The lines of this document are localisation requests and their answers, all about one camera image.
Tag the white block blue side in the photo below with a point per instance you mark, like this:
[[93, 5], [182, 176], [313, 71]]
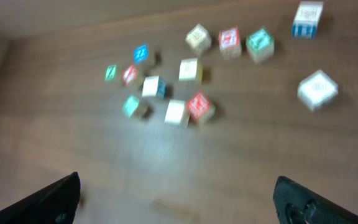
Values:
[[154, 86]]

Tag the red 6 number block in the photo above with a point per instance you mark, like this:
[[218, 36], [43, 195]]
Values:
[[230, 43]]

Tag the red V letter block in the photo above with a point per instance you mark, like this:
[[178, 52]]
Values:
[[132, 77]]

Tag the red M letter block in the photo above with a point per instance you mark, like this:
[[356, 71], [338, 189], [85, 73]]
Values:
[[200, 108]]

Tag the yellow sided wooden block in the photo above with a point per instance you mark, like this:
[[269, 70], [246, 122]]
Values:
[[199, 40]]

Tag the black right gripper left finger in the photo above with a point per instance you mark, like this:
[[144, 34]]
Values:
[[54, 204]]

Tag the green N letter block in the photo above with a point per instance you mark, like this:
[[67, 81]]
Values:
[[260, 45]]

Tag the plain top wooden block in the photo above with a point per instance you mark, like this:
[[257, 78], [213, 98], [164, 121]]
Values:
[[191, 70]]

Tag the blue sided far block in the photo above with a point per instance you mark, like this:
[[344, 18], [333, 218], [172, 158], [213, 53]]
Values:
[[306, 19]]

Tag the green E letter block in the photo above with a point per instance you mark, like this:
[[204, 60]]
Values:
[[134, 107]]

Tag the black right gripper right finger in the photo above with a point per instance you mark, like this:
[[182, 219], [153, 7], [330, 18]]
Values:
[[296, 204]]

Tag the green Z letter block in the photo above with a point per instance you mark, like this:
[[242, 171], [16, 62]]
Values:
[[111, 74]]

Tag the letter A wooden block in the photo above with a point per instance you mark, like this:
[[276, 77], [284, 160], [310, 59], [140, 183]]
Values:
[[177, 113]]

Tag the blue top wooden block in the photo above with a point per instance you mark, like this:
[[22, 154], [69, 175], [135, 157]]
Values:
[[144, 55]]

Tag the white block green side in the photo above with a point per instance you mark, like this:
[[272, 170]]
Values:
[[317, 90]]

